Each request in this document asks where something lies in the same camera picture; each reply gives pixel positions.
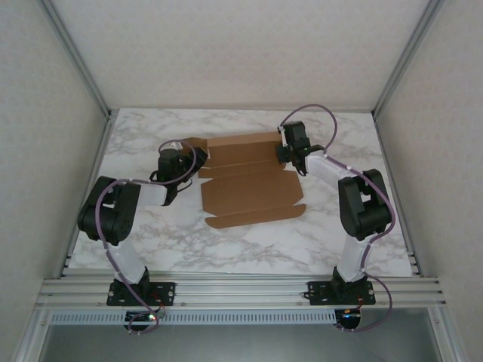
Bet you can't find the aluminium frame post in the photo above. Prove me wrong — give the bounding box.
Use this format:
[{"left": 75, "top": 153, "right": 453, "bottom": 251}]
[
  {"left": 371, "top": 0, "right": 448, "bottom": 120},
  {"left": 35, "top": 0, "right": 114, "bottom": 120}
]

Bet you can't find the aluminium mounting beam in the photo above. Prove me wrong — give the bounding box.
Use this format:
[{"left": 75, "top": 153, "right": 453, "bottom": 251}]
[{"left": 37, "top": 277, "right": 448, "bottom": 312}]

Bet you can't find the brown cardboard paper box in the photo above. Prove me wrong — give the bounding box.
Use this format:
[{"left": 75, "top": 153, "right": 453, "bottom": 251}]
[{"left": 186, "top": 130, "right": 306, "bottom": 230}]

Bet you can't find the black controller board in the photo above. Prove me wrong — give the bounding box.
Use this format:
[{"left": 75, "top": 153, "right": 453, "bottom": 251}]
[
  {"left": 124, "top": 309, "right": 159, "bottom": 324},
  {"left": 335, "top": 307, "right": 363, "bottom": 329}
]

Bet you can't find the aluminium side rail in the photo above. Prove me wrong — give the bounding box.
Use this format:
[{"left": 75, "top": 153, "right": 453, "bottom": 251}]
[
  {"left": 371, "top": 112, "right": 422, "bottom": 278},
  {"left": 56, "top": 112, "right": 114, "bottom": 280}
]

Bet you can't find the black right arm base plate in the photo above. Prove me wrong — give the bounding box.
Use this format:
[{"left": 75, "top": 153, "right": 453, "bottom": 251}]
[{"left": 307, "top": 279, "right": 377, "bottom": 306}]

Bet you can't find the slotted grey cable duct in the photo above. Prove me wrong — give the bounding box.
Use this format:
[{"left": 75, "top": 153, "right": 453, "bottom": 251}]
[{"left": 51, "top": 311, "right": 337, "bottom": 326}]

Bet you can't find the grey metal lower panel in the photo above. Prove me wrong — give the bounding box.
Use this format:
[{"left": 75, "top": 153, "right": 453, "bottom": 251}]
[{"left": 37, "top": 323, "right": 445, "bottom": 362}]

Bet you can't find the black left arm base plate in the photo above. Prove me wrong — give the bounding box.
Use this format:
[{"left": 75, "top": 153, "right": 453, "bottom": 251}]
[{"left": 106, "top": 281, "right": 178, "bottom": 307}]

